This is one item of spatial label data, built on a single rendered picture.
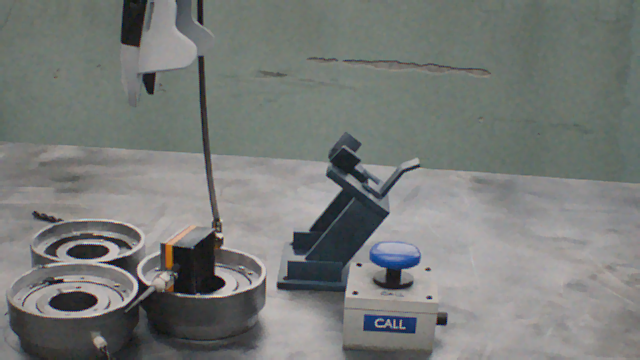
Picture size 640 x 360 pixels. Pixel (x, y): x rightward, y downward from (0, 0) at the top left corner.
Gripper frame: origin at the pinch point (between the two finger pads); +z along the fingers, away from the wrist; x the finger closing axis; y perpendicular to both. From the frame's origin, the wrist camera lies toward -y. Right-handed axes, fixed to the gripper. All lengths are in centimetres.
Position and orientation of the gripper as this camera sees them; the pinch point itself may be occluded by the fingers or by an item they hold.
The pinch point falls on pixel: (136, 83)
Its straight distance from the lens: 73.7
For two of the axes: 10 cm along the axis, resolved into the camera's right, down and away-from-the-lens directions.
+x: 1.1, -3.0, 9.5
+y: 9.8, 2.0, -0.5
